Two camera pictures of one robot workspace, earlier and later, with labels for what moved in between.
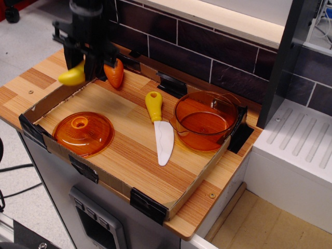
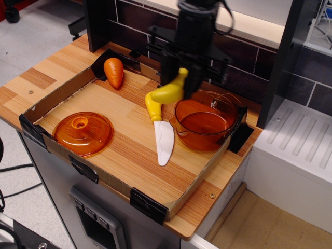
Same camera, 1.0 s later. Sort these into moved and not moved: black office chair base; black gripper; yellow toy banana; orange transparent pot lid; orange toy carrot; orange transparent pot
Moved: black gripper; yellow toy banana
Not moved: orange toy carrot; orange transparent pot; black office chair base; orange transparent pot lid
